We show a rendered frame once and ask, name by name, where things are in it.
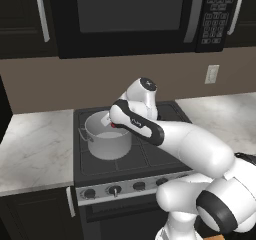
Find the black oven door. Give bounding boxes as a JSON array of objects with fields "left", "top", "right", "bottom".
[{"left": 79, "top": 194, "right": 172, "bottom": 240}]

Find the dark wall cupboard door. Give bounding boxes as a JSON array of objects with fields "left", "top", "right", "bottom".
[
  {"left": 0, "top": 0, "right": 60, "bottom": 60},
  {"left": 223, "top": 0, "right": 256, "bottom": 49}
]

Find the black stove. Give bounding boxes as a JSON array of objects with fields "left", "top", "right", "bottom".
[{"left": 72, "top": 100, "right": 201, "bottom": 240}]

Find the black tall side panel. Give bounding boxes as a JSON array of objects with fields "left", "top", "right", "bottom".
[{"left": 0, "top": 76, "right": 14, "bottom": 146}]

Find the black stove knob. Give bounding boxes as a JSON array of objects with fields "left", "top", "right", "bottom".
[
  {"left": 82, "top": 188, "right": 97, "bottom": 200},
  {"left": 132, "top": 180, "right": 147, "bottom": 192},
  {"left": 155, "top": 177, "right": 170, "bottom": 187},
  {"left": 108, "top": 184, "right": 123, "bottom": 198}
]

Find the grey cupboard door handle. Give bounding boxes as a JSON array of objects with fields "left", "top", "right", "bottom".
[
  {"left": 227, "top": 0, "right": 247, "bottom": 36},
  {"left": 65, "top": 185, "right": 77, "bottom": 219},
  {"left": 33, "top": 0, "right": 51, "bottom": 44}
]

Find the grey metal pot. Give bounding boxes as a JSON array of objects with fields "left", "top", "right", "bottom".
[{"left": 77, "top": 109, "right": 134, "bottom": 161}]

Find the grey microwave door handle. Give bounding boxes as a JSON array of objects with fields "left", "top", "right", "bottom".
[{"left": 183, "top": 0, "right": 206, "bottom": 44}]

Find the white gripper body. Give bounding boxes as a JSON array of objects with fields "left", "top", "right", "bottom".
[{"left": 99, "top": 114, "right": 113, "bottom": 127}]

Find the dark base cupboard door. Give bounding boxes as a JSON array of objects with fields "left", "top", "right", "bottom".
[{"left": 0, "top": 185, "right": 82, "bottom": 240}]

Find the black microwave oven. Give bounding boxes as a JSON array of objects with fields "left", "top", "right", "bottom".
[{"left": 47, "top": 0, "right": 247, "bottom": 60}]

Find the white wall socket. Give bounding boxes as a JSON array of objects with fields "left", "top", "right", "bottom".
[{"left": 204, "top": 64, "right": 221, "bottom": 85}]

